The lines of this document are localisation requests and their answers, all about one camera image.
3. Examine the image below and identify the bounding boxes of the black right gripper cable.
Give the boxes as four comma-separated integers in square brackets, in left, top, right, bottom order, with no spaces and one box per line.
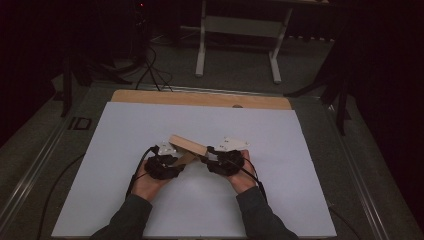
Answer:
[229,155,269,205]

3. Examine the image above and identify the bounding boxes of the black floor cables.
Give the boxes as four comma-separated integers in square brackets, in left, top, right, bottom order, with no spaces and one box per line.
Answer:
[134,44,175,93]

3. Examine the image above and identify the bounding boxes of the black tripod stand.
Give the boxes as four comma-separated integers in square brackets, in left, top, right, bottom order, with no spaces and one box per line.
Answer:
[284,31,354,136]

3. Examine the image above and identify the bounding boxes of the person's left hand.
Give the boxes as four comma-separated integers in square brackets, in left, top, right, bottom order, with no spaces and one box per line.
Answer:
[131,162,174,203]

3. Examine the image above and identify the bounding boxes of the dark equipment with red light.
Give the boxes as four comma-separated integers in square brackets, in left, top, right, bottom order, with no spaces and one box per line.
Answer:
[132,0,152,63]

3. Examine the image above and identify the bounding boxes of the black square frame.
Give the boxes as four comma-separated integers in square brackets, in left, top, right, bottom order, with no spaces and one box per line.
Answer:
[67,116,93,131]

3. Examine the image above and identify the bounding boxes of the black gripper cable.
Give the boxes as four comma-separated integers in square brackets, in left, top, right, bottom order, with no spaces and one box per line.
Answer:
[229,155,269,205]
[125,144,160,200]

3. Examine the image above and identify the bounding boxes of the light wooden block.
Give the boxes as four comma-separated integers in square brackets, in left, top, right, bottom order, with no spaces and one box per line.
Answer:
[168,134,209,168]

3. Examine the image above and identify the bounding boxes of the person's right hand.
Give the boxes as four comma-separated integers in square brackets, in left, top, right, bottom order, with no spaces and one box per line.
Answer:
[226,149,260,195]

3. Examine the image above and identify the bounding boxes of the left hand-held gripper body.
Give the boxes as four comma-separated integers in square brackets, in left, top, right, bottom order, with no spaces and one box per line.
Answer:
[144,140,186,181]

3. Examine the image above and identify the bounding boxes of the white metal stand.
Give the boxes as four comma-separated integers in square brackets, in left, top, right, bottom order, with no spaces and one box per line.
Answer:
[195,0,295,85]

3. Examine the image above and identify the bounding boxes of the metal floor rail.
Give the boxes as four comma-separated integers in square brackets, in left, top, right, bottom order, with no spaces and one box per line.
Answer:
[318,95,392,240]
[0,108,79,229]

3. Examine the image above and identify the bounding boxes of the white table mat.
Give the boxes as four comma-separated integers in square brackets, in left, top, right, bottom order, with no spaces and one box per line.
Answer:
[51,101,338,240]

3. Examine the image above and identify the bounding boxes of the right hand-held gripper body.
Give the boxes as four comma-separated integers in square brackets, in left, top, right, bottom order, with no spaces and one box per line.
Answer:
[203,135,251,177]

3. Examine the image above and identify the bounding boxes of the thin black cable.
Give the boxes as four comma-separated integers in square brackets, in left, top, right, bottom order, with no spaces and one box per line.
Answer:
[35,152,86,240]
[327,205,362,240]

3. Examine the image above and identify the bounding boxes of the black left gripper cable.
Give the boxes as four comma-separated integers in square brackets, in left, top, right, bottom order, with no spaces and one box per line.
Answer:
[125,144,160,200]

